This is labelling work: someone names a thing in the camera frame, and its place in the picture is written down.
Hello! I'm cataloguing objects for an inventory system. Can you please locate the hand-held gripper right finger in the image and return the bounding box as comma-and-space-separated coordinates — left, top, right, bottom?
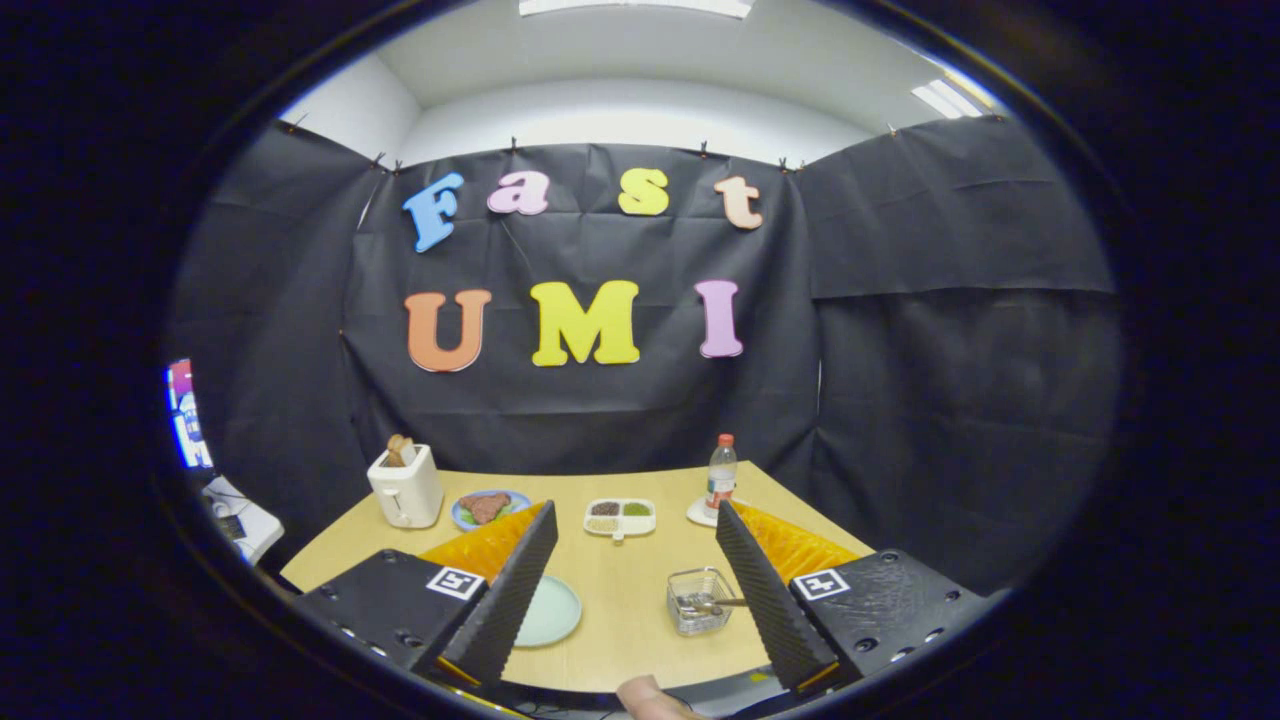
714, 500, 991, 696

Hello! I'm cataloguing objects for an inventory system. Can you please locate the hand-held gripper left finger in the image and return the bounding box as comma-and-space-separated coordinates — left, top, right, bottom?
295, 500, 561, 693

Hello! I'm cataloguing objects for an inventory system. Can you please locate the pale green plate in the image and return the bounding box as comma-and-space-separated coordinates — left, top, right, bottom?
513, 575, 583, 649

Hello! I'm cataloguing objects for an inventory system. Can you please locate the blue plate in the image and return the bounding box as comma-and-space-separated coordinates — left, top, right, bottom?
451, 488, 533, 532

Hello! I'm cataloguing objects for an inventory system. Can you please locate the clear red-capped water bottle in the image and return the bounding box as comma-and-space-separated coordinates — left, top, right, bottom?
705, 433, 739, 516

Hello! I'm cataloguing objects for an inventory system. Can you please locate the cream toaster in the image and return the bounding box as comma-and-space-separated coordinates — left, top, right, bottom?
366, 444, 445, 530

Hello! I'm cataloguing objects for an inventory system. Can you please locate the white divided bean dish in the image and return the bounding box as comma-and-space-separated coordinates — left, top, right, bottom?
583, 497, 658, 543

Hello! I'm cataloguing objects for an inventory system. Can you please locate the black backdrop cloth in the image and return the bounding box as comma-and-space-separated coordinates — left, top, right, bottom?
168, 115, 1121, 596

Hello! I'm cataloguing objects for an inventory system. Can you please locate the white desk device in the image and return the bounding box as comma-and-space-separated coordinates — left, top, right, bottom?
200, 475, 286, 566

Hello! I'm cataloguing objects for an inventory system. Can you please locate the lit computer screen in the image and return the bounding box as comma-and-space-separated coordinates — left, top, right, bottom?
165, 358, 214, 471

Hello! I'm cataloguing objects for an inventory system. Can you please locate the small ceiling light panel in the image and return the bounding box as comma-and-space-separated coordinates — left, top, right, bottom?
910, 78, 986, 121

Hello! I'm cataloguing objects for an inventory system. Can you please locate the long ceiling light panel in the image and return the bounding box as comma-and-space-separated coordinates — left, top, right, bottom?
518, 0, 753, 19

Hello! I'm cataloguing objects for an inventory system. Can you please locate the metal wire basket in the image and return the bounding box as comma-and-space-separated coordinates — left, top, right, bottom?
666, 567, 739, 638

